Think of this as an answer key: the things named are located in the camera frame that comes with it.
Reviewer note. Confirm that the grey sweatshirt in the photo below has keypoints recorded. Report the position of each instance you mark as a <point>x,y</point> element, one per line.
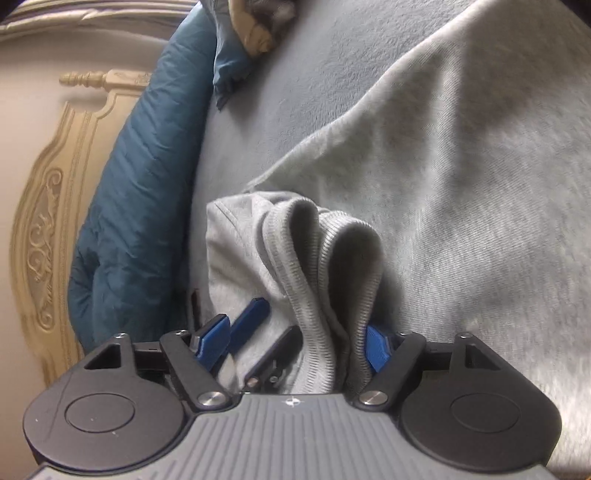
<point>461,184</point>

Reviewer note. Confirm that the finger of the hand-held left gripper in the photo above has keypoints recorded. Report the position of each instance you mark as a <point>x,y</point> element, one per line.
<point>249,323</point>
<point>277,350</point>

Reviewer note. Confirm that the teal duvet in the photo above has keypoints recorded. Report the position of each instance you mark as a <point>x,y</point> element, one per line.
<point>138,184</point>

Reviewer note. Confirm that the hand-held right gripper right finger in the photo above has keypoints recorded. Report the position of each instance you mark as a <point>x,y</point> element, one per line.
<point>378,344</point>

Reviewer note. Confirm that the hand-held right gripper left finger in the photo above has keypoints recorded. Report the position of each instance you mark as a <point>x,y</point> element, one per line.
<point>212,339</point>

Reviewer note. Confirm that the cream carved headboard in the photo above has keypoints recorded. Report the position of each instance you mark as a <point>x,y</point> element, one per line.
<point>41,207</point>

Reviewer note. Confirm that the dark patterned cloth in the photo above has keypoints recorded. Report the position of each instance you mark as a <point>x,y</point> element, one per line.
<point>279,16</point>

